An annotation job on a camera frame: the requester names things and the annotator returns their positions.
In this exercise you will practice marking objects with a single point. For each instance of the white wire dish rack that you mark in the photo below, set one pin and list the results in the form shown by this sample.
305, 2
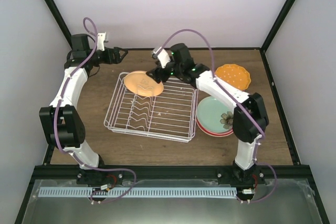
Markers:
170, 115

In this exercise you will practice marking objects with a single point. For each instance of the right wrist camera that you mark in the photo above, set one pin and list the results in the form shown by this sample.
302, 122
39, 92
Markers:
161, 55

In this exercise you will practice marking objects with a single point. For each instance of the black enclosure frame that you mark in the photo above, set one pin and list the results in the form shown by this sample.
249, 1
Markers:
297, 170

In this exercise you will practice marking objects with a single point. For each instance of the red and teal plate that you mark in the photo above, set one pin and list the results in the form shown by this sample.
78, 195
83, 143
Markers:
226, 133

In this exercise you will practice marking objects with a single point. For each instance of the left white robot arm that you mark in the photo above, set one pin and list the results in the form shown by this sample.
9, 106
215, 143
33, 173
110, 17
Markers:
61, 123

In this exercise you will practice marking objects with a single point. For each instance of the plain pink plate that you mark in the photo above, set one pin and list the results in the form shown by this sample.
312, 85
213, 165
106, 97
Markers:
212, 123

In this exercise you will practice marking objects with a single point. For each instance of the light blue slotted cable duct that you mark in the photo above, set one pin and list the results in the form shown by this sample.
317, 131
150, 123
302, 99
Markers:
140, 192

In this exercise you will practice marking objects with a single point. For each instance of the pink polka dot plate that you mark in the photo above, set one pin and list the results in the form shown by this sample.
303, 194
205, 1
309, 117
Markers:
248, 82

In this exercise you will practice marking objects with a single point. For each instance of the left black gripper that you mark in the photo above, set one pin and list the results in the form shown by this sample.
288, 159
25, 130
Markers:
116, 60

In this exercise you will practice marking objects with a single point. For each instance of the mint green flower plate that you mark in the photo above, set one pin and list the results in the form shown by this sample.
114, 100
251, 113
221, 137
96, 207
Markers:
210, 106

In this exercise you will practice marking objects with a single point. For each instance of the orange polka dot plate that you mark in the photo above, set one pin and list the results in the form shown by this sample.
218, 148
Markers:
234, 75

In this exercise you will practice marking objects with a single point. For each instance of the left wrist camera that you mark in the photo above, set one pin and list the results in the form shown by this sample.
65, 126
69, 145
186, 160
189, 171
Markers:
102, 37

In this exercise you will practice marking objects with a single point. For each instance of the tan beige plate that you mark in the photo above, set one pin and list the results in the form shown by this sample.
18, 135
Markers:
138, 82

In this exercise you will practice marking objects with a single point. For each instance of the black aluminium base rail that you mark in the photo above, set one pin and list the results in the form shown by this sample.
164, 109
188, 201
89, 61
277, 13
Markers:
222, 174

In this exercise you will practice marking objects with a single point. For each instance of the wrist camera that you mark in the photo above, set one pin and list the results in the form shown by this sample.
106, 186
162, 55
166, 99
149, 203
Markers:
161, 55
102, 37

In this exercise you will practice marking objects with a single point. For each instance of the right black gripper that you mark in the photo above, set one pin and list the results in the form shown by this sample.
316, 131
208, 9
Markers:
158, 73

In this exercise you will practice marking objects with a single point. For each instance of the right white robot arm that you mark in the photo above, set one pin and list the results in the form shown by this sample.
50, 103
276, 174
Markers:
250, 118

